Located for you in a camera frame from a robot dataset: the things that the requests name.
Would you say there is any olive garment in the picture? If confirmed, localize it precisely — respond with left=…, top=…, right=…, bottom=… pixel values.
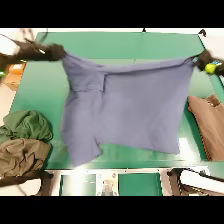
left=0, top=137, right=52, bottom=178

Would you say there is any silver frame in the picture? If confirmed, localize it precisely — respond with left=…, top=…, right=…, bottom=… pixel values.
left=43, top=166, right=224, bottom=197

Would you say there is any green garment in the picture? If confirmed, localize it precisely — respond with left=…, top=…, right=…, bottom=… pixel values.
left=0, top=110, right=54, bottom=144

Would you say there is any brown garment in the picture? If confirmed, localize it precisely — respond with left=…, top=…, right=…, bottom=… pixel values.
left=186, top=93, right=224, bottom=163

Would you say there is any blue-grey T-shirt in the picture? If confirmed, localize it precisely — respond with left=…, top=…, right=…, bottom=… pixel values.
left=59, top=50, right=196, bottom=167

